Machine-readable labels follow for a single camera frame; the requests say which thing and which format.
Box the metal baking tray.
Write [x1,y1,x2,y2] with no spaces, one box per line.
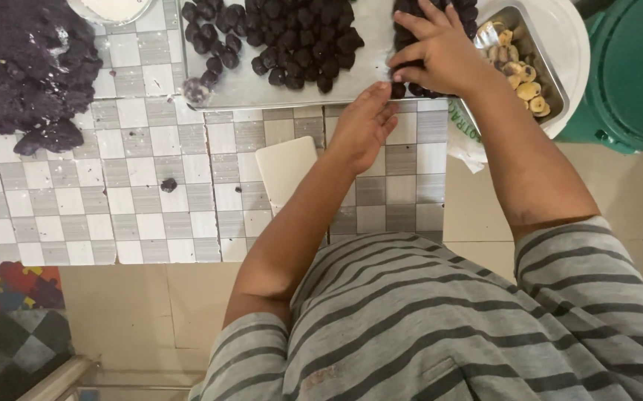
[179,0,467,111]

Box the pile of dark dough balls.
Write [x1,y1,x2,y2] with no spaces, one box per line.
[181,0,366,94]
[391,0,479,100]

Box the flour dusted dough ball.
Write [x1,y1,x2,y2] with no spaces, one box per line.
[183,77,210,104]

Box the metal rectangular container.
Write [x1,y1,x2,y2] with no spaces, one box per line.
[473,6,571,127]

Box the cream plastic dough scraper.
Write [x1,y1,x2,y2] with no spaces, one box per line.
[255,136,320,217]

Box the grey checkered tablecloth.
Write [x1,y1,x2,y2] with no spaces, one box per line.
[0,0,448,266]

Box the grey striped shirt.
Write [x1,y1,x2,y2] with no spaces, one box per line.
[188,216,643,401]

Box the heap of yellow filling pieces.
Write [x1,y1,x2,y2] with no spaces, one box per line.
[477,21,552,119]

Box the white flour bowl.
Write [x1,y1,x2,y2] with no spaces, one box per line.
[66,0,155,26]

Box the wooden furniture edge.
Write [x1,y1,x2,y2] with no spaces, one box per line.
[17,355,101,401]

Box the person's left hand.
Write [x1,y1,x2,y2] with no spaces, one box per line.
[326,82,401,176]

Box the dark checkered floor mat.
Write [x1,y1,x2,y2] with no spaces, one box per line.
[0,309,75,401]

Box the heap of dark purple dough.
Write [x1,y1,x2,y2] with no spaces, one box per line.
[0,0,104,157]

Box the colourful puzzle floor mat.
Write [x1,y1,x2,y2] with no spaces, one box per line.
[0,260,66,313]

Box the white plastic bag green print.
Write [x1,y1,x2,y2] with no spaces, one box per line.
[446,99,490,174]

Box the green plastic bucket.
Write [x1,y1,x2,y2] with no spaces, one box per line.
[555,0,643,156]

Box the person's right hand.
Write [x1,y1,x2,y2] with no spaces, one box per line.
[386,0,493,100]

